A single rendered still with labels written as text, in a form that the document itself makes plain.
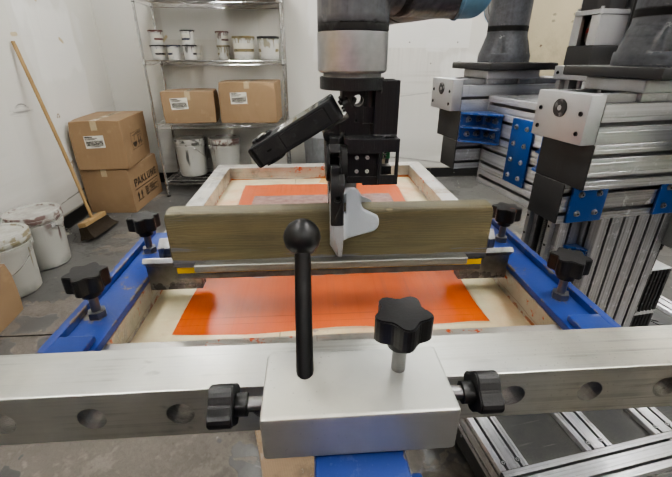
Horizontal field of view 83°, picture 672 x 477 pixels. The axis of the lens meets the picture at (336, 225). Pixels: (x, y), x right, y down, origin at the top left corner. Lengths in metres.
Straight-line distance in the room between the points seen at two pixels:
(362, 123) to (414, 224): 0.14
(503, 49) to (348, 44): 0.95
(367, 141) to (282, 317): 0.26
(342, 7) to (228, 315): 0.39
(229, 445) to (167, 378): 1.28
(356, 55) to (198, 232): 0.27
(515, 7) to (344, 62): 0.97
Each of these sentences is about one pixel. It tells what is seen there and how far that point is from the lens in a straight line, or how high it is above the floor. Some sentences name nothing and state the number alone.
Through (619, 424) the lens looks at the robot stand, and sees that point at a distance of 1.63.
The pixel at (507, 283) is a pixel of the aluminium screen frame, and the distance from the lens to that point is 0.62.
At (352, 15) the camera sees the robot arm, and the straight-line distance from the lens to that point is 0.41.
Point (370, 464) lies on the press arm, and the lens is 0.28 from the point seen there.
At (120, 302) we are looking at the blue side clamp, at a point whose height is 1.00.
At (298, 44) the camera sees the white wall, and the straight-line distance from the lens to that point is 4.17.
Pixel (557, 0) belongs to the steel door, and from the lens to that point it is 4.93.
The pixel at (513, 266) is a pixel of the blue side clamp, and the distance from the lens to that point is 0.60.
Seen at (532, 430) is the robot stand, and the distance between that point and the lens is 1.48.
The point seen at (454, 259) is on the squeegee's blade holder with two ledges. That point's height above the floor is 1.04.
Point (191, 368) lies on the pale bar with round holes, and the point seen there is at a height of 1.04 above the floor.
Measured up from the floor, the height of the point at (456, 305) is 0.96.
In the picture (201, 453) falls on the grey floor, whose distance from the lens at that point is 1.63.
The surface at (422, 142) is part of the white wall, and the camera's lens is 4.43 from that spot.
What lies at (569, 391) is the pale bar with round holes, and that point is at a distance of 0.40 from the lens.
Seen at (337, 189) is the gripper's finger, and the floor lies 1.14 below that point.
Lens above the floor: 1.28
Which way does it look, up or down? 24 degrees down
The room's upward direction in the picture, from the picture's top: straight up
